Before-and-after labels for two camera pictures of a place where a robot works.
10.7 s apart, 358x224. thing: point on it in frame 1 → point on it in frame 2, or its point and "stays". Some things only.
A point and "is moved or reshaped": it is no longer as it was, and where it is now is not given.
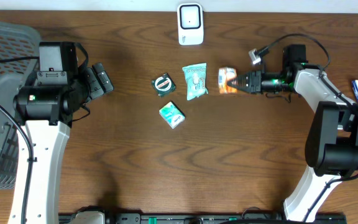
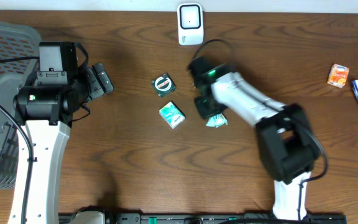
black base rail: (217, 218) stays
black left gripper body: (94, 84) stays
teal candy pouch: (195, 76) is moved or reshaped
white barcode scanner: (190, 17) stays
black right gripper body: (256, 81) → (207, 107)
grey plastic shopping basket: (2, 40) stays
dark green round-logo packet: (163, 84) stays
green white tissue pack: (171, 114) stays
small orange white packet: (228, 83) is moved or reshaped
